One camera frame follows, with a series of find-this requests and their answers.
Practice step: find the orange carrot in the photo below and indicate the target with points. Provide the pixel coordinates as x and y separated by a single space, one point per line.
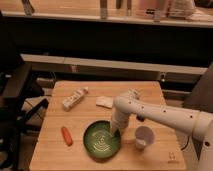
66 136

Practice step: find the black chair at left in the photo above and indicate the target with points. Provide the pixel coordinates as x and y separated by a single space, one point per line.
17 83

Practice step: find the white milk carton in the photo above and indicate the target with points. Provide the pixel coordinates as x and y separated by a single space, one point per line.
75 98

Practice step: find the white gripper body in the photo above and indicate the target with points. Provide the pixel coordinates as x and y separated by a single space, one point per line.
118 123

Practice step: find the green ceramic bowl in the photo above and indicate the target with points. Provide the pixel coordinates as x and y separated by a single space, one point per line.
99 142

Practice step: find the black rectangular block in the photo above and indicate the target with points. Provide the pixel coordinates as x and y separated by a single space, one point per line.
140 118

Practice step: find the white paper cup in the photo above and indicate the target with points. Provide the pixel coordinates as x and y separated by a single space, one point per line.
144 136

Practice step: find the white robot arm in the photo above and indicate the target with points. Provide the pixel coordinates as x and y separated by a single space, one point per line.
196 123

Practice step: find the white folded napkin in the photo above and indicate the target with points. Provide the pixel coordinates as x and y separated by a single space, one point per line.
104 101

